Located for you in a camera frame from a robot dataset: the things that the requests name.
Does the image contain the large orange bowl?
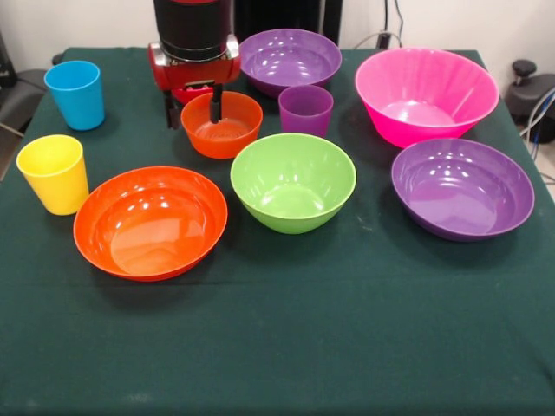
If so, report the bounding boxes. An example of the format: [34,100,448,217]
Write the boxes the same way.
[72,166,229,283]

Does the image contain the blue plastic cup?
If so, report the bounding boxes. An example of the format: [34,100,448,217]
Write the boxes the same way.
[43,60,107,132]

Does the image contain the grey and blue cables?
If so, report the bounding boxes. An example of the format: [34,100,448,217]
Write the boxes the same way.
[518,86,555,144]

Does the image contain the small red bowl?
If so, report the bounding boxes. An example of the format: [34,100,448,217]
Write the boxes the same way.
[172,82,216,106]

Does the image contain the green bowl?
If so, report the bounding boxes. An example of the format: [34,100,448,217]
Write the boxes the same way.
[229,132,358,236]

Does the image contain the grey cable with plug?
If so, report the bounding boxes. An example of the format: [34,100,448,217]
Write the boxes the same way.
[353,29,405,51]

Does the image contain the large pink bowl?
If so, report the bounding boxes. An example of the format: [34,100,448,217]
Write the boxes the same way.
[354,47,500,149]

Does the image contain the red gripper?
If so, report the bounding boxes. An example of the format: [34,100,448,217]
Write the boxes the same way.
[147,33,242,131]

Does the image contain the purple bowl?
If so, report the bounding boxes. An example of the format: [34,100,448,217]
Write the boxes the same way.
[237,28,343,99]
[390,137,536,243]

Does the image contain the black chair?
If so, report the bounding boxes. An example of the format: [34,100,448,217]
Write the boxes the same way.
[0,29,47,138]

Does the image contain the small orange bowl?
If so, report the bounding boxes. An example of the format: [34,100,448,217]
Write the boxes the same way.
[180,90,264,159]

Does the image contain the yellow plastic cup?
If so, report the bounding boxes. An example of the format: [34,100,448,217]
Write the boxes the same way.
[16,134,90,217]

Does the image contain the purple plastic cup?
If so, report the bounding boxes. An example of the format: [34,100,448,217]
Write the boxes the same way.
[277,85,336,137]

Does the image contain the black hanging cable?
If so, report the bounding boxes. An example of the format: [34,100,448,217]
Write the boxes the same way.
[392,0,407,49]

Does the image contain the black equipment with knob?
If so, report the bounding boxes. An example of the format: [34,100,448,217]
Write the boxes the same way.
[505,59,555,144]

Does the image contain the dark green table cloth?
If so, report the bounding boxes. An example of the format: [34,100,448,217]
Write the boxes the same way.
[0,46,555,416]

